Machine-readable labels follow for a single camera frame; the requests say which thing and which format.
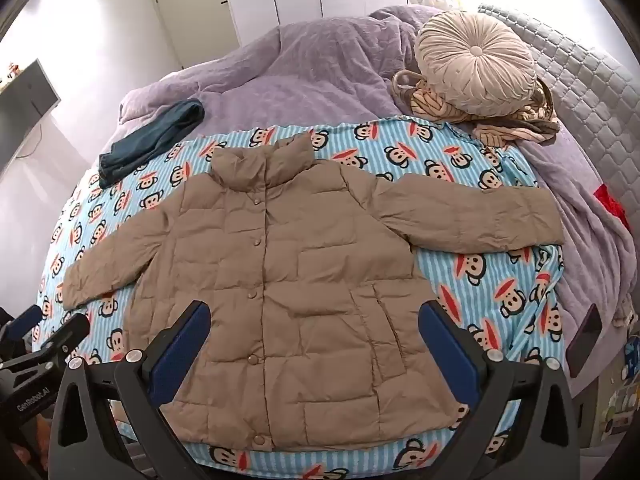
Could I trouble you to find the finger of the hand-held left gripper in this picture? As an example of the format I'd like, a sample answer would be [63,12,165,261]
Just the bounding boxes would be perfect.
[0,304,44,351]
[29,312,92,367]

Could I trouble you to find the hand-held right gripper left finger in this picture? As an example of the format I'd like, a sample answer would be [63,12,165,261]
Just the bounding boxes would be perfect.
[48,300,211,480]

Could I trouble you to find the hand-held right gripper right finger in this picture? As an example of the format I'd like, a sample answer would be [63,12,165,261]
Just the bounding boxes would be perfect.
[417,300,581,480]

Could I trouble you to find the tan puffer jacket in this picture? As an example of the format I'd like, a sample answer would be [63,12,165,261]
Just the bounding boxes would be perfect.
[62,135,566,448]

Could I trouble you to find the black phone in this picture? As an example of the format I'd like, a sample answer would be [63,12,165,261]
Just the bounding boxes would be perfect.
[567,304,603,378]

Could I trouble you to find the colourful printed panel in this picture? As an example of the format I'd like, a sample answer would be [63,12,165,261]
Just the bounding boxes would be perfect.
[597,335,640,441]

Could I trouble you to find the monkey print striped blanket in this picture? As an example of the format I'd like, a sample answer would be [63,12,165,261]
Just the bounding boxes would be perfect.
[30,115,566,480]

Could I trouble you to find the dark teal folded cloth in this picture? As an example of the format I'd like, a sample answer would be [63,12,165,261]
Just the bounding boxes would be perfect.
[97,99,206,190]

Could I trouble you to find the black flat screen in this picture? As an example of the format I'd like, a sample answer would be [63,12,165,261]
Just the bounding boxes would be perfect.
[0,58,61,171]

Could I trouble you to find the red cloth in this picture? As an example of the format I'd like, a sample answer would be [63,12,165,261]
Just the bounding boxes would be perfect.
[594,184,632,231]

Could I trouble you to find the striped beige cloth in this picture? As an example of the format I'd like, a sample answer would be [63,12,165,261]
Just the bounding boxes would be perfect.
[392,70,561,147]

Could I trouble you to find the round beige pleated pillow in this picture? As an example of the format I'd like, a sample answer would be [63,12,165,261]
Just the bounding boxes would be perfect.
[414,10,538,117]

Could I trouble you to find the grey quilted headboard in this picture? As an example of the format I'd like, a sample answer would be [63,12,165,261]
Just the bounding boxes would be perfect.
[475,0,640,241]

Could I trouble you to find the purple fleece blanket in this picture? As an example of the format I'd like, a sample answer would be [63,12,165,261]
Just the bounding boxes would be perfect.
[119,5,638,396]

